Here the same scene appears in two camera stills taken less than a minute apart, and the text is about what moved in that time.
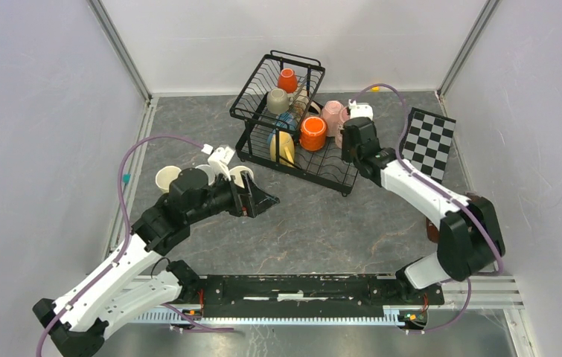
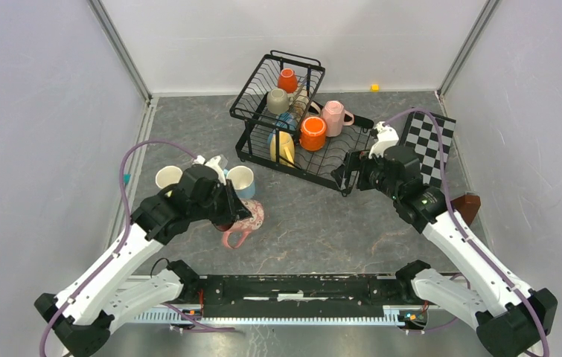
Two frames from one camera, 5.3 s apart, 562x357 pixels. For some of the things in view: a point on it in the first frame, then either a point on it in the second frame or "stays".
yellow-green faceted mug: [164, 175] stays
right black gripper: [345, 155] to [353, 163]
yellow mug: [286, 148] stays
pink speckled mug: [344, 118] to [245, 224]
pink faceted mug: [331, 112] stays
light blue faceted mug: [236, 172] stays
